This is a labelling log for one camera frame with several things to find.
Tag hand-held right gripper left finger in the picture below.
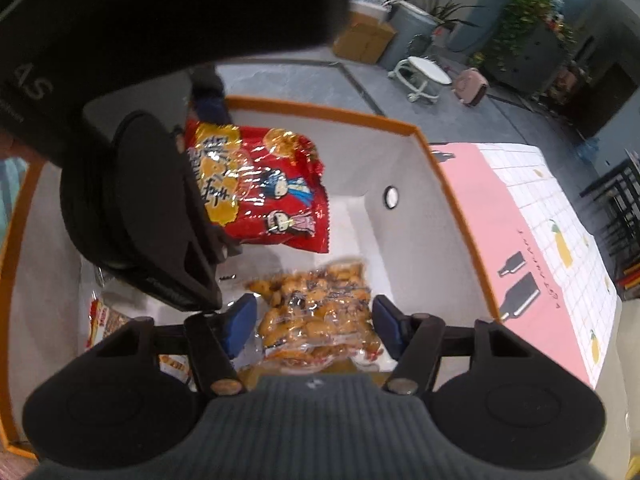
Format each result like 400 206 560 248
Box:
95 294 258 396

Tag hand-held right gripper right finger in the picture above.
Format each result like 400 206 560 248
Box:
372 295 533 395

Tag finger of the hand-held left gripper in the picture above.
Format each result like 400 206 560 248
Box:
145 127 241 311
189 64 233 123

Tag clear packet golden fried snacks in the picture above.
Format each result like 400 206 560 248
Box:
240 260 396 386

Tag red snack packet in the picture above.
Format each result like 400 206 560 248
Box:
184 119 332 254

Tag orange cardboard box white inside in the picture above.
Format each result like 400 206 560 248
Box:
0 95 502 461

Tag pink white printed tablecloth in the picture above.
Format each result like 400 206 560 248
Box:
429 142 621 391

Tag brown cardboard box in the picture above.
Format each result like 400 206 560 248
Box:
331 10 398 65

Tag teal striped cloth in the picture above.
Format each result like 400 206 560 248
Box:
0 157 28 251

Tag grey round bin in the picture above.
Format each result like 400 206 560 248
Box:
377 0 441 72

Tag white round wheeled stool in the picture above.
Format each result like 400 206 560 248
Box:
389 56 453 103

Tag orange stool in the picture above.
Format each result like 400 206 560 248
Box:
617 265 640 301

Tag small pink heater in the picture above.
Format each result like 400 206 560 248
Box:
452 67 490 107

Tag spiky leaf plant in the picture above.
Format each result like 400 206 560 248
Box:
415 0 486 36

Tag dark dining chair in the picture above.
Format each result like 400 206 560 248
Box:
580 157 640 261

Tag dark grey cabinet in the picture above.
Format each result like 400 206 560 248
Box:
495 25 571 93

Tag large leafy potted plant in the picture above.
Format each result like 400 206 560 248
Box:
492 0 576 71

